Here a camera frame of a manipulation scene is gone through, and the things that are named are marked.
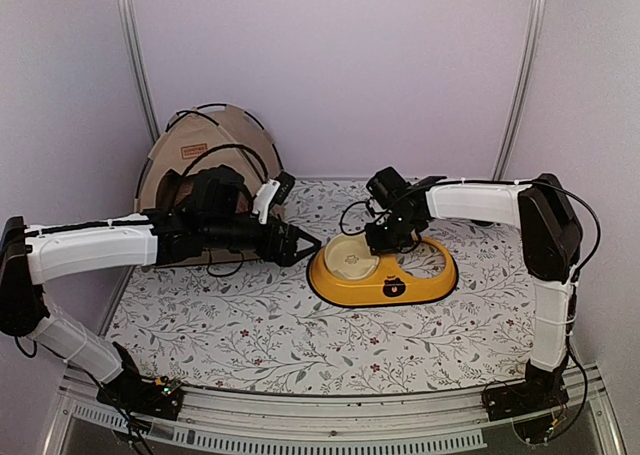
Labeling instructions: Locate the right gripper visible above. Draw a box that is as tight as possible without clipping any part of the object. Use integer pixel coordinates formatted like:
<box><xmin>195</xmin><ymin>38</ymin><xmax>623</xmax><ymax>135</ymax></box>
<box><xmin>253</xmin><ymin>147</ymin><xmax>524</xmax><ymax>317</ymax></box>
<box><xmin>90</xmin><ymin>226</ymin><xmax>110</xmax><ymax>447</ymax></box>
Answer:
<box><xmin>363</xmin><ymin>211</ymin><xmax>419</xmax><ymax>257</ymax></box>

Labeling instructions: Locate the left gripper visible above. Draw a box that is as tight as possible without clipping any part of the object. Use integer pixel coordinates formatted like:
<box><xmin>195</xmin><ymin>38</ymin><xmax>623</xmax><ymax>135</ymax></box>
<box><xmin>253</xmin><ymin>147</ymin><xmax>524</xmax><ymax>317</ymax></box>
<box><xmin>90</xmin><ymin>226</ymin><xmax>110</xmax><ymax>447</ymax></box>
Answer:
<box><xmin>203</xmin><ymin>213</ymin><xmax>322</xmax><ymax>266</ymax></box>

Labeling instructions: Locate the cream paw print bowl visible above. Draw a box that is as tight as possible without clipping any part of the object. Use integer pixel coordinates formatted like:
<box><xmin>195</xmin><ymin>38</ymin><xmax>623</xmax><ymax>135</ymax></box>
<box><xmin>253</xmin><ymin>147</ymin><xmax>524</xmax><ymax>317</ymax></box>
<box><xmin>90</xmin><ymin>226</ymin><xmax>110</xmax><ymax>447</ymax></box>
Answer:
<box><xmin>323</xmin><ymin>234</ymin><xmax>379</xmax><ymax>281</ymax></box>

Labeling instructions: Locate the yellow double bowl holder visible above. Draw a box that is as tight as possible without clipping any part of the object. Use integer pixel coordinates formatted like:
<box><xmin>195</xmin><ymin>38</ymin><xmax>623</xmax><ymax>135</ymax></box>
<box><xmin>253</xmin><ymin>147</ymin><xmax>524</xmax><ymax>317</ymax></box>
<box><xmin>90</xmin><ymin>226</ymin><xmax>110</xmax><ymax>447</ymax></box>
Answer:
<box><xmin>306</xmin><ymin>239</ymin><xmax>459</xmax><ymax>309</ymax></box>

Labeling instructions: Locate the black tent pole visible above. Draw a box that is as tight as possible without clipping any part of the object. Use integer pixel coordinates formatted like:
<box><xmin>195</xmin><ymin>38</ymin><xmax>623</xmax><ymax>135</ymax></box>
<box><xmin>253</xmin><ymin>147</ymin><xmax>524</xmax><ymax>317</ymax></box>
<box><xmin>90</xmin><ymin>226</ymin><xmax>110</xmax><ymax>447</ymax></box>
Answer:
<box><xmin>134</xmin><ymin>110</ymin><xmax>219</xmax><ymax>212</ymax></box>
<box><xmin>186</xmin><ymin>103</ymin><xmax>283</xmax><ymax>188</ymax></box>

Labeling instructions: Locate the beige pet tent fabric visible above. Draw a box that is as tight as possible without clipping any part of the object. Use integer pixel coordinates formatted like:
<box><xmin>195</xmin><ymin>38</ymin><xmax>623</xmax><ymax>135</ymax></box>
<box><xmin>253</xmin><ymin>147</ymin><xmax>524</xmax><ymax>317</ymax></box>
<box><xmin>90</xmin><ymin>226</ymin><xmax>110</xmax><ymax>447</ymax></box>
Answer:
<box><xmin>134</xmin><ymin>105</ymin><xmax>295</xmax><ymax>266</ymax></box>

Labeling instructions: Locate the pink checkered cushion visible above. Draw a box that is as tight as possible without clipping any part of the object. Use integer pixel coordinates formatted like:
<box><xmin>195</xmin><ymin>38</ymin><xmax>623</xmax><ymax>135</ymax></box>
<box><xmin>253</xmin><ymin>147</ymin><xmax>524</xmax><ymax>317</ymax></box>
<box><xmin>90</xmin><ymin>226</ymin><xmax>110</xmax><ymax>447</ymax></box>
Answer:
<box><xmin>155</xmin><ymin>171</ymin><xmax>253</xmax><ymax>213</ymax></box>

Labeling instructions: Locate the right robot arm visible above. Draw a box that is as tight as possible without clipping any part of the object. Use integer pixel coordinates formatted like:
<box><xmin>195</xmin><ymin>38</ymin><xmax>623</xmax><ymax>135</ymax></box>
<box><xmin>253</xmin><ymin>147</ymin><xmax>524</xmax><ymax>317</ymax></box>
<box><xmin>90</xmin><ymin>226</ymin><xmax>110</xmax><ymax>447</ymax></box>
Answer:
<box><xmin>365</xmin><ymin>167</ymin><xmax>583</xmax><ymax>411</ymax></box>

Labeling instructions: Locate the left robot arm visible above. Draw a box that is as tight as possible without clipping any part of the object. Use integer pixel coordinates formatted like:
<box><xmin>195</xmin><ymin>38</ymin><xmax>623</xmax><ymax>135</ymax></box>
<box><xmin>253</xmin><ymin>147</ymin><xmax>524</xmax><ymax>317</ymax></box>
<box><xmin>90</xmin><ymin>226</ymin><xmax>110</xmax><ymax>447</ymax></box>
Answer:
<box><xmin>1</xmin><ymin>165</ymin><xmax>321</xmax><ymax>409</ymax></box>

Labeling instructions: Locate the dark blue cup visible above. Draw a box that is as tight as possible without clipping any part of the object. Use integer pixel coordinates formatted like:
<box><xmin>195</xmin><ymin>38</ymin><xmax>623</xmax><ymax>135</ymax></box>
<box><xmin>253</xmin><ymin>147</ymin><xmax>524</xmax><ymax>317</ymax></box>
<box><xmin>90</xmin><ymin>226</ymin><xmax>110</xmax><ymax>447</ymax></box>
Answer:
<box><xmin>471</xmin><ymin>220</ymin><xmax>494</xmax><ymax>227</ymax></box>

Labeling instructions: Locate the floral table mat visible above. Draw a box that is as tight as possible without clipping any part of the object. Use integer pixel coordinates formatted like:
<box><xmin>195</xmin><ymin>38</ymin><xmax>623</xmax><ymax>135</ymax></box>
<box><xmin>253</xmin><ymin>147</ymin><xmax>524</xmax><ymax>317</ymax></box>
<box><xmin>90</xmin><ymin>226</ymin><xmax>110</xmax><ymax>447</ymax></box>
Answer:
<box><xmin>97</xmin><ymin>177</ymin><xmax>569</xmax><ymax>395</ymax></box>

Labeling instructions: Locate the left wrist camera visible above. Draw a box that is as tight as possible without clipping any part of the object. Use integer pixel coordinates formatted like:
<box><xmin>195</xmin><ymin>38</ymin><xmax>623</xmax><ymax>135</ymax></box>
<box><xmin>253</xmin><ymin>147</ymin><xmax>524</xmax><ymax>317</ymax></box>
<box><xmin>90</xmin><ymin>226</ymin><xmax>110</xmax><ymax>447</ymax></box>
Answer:
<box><xmin>252</xmin><ymin>171</ymin><xmax>296</xmax><ymax>225</ymax></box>

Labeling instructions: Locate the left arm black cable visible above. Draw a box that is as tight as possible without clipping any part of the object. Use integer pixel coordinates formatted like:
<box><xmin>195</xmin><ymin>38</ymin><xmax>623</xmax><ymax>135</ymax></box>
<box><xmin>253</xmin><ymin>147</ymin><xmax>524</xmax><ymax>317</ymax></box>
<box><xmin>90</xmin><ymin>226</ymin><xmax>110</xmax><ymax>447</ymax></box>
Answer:
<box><xmin>179</xmin><ymin>143</ymin><xmax>274</xmax><ymax>196</ymax></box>

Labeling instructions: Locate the front aluminium rail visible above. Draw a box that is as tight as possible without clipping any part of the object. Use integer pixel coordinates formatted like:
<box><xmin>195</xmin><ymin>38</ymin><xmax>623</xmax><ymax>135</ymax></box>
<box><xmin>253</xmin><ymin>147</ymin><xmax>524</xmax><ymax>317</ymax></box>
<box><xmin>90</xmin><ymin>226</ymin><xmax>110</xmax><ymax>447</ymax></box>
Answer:
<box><xmin>44</xmin><ymin>365</ymin><xmax>629</xmax><ymax>454</ymax></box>

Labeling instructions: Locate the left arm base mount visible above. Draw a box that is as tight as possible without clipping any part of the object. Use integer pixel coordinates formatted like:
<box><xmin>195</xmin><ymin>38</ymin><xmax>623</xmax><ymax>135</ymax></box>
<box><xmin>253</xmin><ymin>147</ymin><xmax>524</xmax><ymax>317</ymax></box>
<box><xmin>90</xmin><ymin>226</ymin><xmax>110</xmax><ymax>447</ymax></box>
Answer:
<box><xmin>96</xmin><ymin>373</ymin><xmax>184</xmax><ymax>421</ymax></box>

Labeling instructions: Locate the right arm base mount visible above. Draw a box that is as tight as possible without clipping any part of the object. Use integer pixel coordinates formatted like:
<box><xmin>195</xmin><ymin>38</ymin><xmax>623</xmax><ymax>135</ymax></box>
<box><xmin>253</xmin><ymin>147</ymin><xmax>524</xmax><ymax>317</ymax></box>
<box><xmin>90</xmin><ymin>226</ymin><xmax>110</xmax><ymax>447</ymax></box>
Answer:
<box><xmin>481</xmin><ymin>382</ymin><xmax>569</xmax><ymax>445</ymax></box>

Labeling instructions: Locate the right aluminium frame post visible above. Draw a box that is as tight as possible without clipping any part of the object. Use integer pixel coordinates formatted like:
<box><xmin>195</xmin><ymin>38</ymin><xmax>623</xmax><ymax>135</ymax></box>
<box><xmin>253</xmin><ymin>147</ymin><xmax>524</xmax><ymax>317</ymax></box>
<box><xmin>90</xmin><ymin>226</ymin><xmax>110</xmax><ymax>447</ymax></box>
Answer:
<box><xmin>492</xmin><ymin>0</ymin><xmax>547</xmax><ymax>181</ymax></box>

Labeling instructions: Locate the aluminium frame post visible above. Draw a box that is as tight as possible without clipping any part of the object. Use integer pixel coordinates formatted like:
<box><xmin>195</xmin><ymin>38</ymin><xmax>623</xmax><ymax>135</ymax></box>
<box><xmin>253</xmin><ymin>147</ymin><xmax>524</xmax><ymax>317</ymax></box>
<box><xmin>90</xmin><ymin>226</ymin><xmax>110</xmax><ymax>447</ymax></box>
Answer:
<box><xmin>116</xmin><ymin>0</ymin><xmax>161</xmax><ymax>144</ymax></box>
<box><xmin>492</xmin><ymin>0</ymin><xmax>547</xmax><ymax>181</ymax></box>

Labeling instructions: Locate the left aluminium frame post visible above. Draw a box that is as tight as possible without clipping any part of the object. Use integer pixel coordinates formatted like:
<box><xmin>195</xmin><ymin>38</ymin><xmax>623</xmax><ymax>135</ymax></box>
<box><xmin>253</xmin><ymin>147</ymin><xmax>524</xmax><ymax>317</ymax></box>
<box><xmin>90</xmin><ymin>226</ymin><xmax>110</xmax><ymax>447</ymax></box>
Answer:
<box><xmin>116</xmin><ymin>0</ymin><xmax>161</xmax><ymax>144</ymax></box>

